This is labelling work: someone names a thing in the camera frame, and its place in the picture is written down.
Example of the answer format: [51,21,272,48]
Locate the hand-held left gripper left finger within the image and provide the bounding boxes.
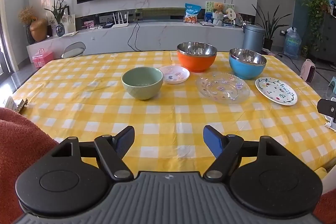
[50,126,135,182]

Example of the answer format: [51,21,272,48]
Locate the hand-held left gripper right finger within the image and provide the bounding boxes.
[203,125,286,182]

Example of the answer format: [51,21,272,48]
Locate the clear glass plate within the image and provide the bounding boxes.
[196,72,250,104]

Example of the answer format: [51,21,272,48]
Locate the green ceramic bowl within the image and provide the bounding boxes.
[121,67,164,101]

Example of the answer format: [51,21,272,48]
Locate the white fruit-print plate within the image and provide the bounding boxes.
[255,77,298,106]

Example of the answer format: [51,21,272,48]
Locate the small white sticker plate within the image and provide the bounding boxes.
[159,65,190,84]

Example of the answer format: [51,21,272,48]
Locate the blue steel bowl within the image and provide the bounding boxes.
[229,48,267,80]

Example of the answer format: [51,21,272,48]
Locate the orange steel bowl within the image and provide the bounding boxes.
[177,42,218,73]

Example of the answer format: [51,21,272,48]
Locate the white plastic stand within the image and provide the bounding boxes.
[324,118,336,131]

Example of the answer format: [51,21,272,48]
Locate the yellow checked tablecloth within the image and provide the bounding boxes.
[12,50,332,180]

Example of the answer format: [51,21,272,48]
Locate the pink heater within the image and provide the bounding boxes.
[301,59,316,82]

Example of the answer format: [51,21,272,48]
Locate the dark cabinet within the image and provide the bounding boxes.
[312,7,336,64]

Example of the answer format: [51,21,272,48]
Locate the blue water bottle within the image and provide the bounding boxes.
[284,28,302,60]

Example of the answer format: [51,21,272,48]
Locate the bushy green plant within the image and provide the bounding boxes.
[301,0,332,52]

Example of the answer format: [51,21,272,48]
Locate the long-leaf potted plant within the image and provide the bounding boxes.
[251,4,292,50]

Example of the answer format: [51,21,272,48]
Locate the grey cushioned metal stool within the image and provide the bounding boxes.
[61,42,87,59]

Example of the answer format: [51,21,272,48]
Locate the grey trash can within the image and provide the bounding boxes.
[242,25,265,50]

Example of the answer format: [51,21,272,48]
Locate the metal binder clip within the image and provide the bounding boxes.
[16,99,28,112]

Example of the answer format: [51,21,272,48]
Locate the white marble television cabinet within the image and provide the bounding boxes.
[26,20,246,56]

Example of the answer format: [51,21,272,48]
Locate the pink storage box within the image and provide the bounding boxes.
[32,49,54,67]

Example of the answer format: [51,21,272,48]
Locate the white router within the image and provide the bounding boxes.
[112,12,130,28]

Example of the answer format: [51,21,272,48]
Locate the white paper box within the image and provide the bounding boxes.
[2,96,17,109]

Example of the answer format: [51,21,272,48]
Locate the round hand fan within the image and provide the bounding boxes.
[226,7,235,25]

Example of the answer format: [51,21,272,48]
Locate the brown teddy bear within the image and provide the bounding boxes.
[212,3,225,26]

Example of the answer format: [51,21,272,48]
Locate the white photo card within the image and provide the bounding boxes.
[61,13,76,35]

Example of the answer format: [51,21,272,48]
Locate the blue snack bag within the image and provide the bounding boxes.
[184,3,201,23]

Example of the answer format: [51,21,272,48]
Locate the brown round vase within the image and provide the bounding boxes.
[30,19,48,42]

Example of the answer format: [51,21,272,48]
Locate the green plant in blue vase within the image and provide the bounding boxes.
[44,0,72,37]

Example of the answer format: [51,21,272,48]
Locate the dark framed window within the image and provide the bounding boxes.
[0,0,12,75]

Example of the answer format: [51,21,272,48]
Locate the dried orange flowers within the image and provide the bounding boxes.
[18,7,37,25]

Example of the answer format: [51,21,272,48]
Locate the black cable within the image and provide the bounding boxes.
[127,21,140,51]

